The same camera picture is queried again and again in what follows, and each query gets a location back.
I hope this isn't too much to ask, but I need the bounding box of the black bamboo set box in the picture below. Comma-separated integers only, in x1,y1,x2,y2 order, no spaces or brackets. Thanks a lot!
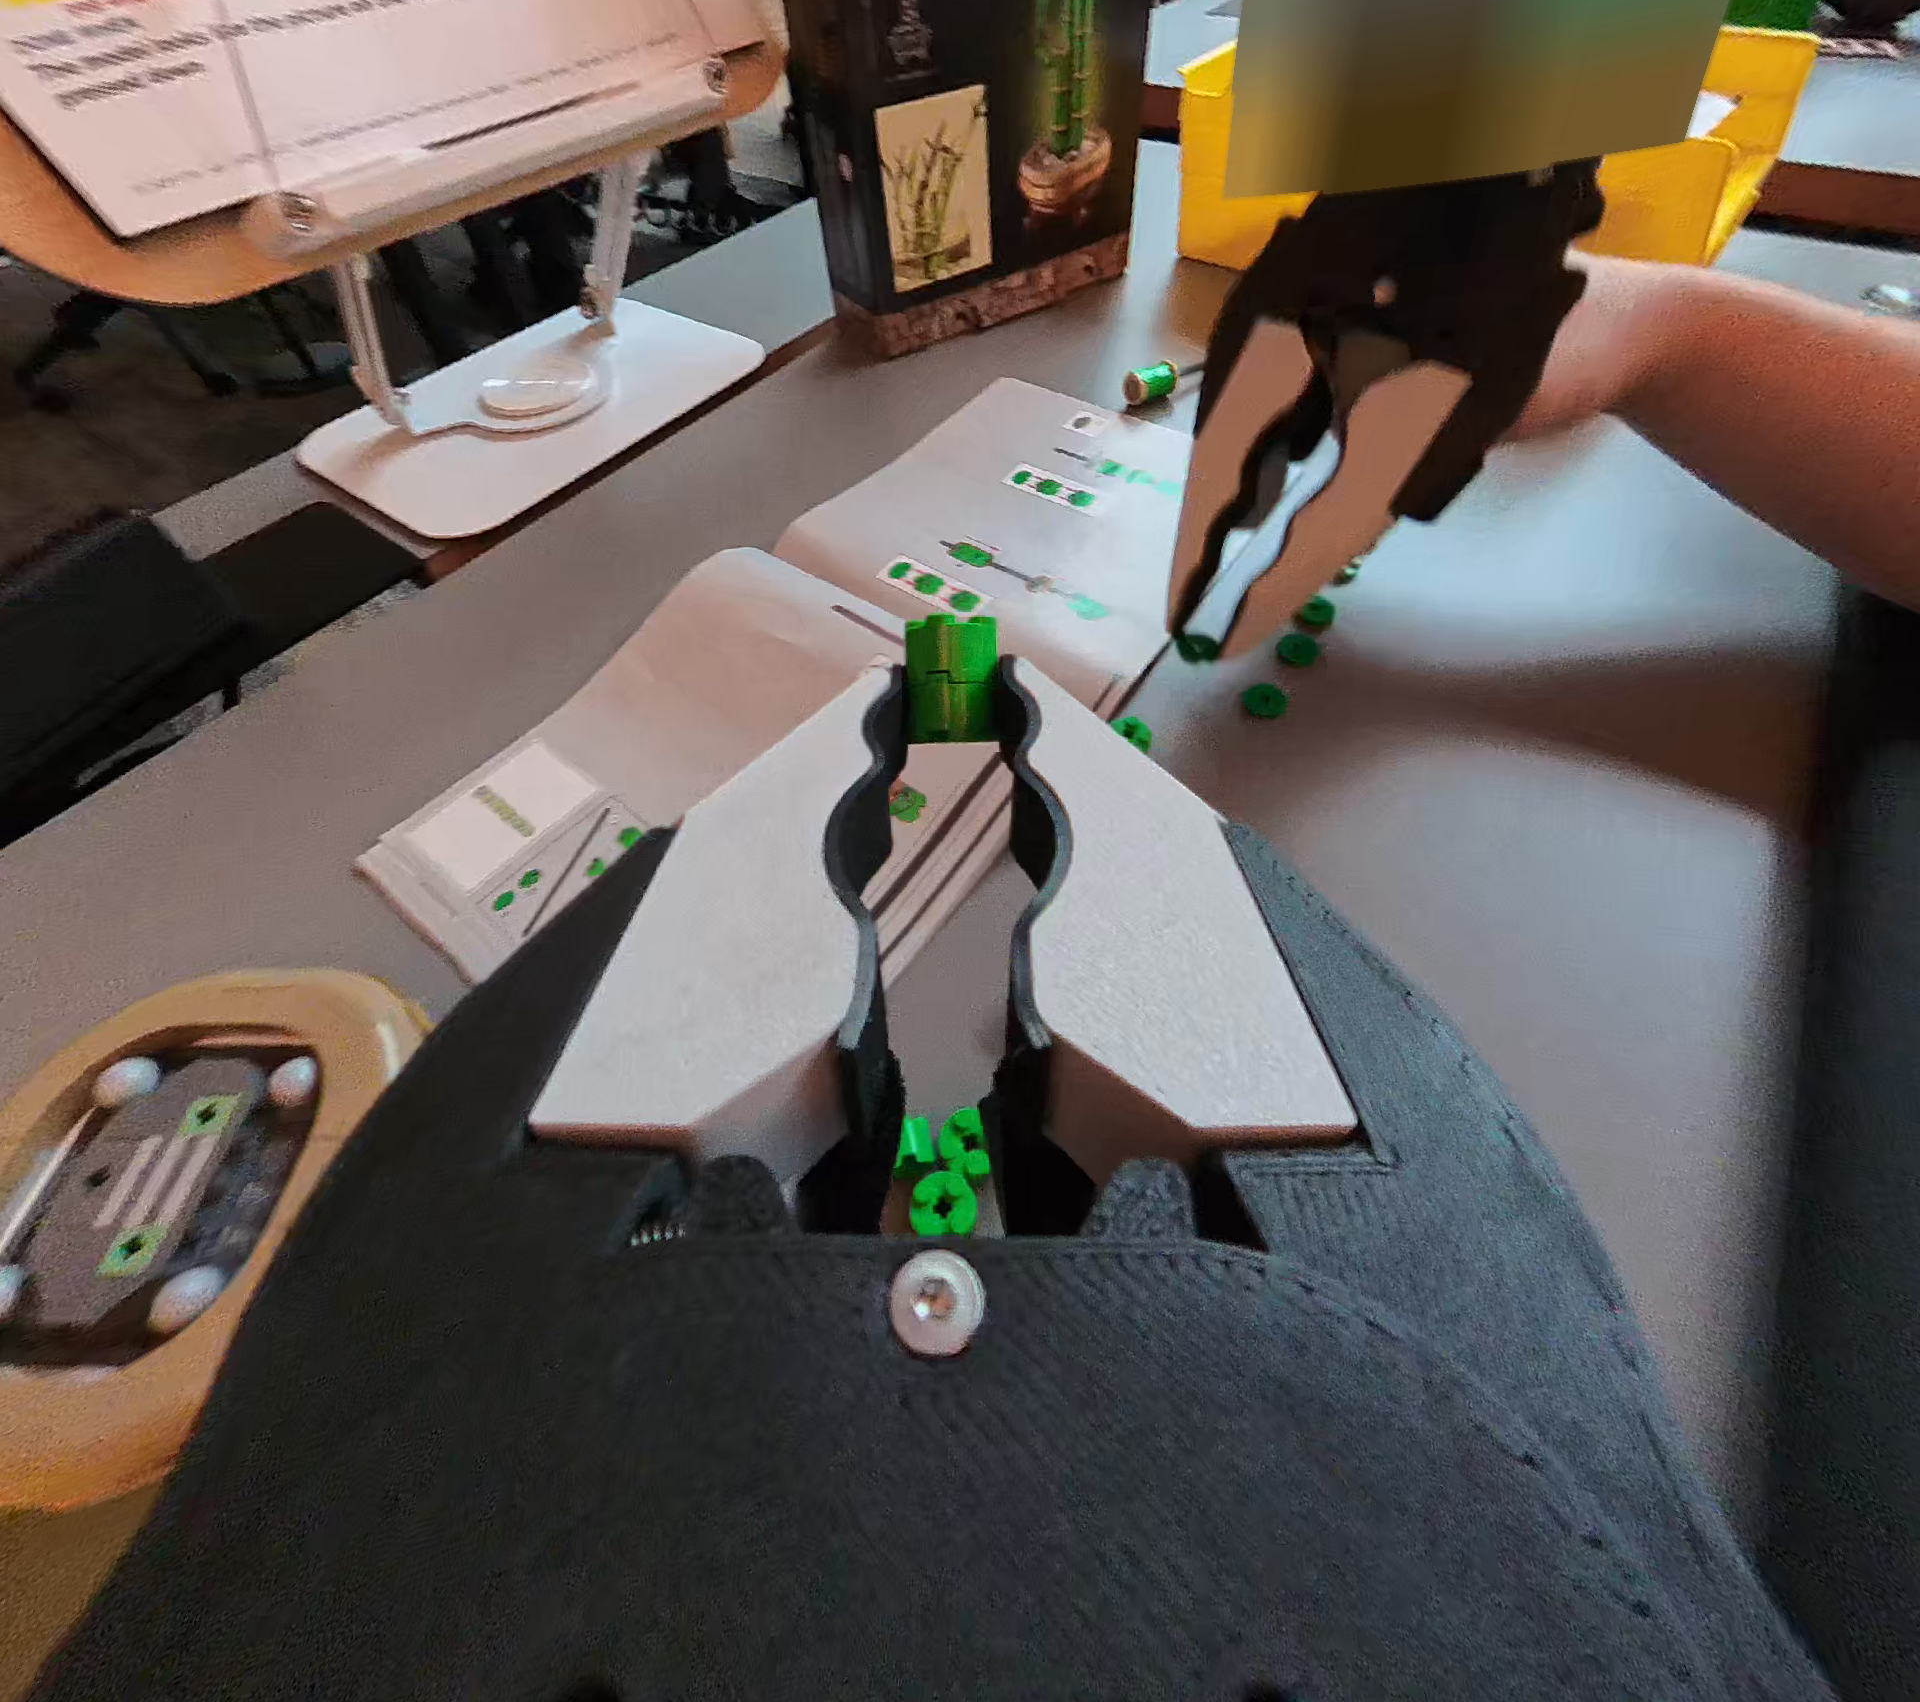
762,0,1176,365

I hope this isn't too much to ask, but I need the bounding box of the printed instruction sheet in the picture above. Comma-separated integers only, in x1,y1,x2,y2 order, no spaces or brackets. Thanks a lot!
0,0,768,240

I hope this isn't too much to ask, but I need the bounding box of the green lego cylinder brick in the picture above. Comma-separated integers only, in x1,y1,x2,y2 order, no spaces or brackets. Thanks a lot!
903,615,1000,744

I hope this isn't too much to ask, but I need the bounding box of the tan tracker device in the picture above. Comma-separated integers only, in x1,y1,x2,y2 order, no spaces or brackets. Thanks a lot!
0,967,431,1511

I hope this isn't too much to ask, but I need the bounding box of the yellow storage bin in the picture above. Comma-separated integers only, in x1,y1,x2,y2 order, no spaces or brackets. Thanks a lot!
1176,26,1827,274

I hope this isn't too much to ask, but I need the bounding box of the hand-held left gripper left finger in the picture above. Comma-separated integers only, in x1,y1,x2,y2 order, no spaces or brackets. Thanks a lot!
529,665,917,1235

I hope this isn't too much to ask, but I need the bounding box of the black perforated panel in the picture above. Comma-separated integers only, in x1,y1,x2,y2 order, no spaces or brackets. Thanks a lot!
1777,591,1920,1702

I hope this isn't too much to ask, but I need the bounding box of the open instruction booklet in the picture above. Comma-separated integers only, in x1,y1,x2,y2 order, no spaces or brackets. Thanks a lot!
357,379,1205,988

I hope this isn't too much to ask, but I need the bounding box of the black monitor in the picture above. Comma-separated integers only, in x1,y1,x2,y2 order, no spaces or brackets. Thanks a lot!
0,508,257,843

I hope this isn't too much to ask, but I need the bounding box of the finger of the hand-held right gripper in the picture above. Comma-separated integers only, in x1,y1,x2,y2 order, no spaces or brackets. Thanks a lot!
1219,356,1482,661
1166,318,1333,658

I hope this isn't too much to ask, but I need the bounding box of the grey desk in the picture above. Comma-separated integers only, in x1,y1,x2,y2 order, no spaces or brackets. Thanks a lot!
0,134,1854,1583

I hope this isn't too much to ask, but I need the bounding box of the tan document stand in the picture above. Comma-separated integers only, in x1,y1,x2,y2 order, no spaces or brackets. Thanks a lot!
0,0,792,544

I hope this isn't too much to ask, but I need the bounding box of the person's right forearm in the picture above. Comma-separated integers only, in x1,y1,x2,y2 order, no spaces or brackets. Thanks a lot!
1506,252,1920,612

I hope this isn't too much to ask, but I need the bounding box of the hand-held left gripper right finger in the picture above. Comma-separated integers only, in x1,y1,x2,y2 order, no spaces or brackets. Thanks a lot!
989,655,1360,1235

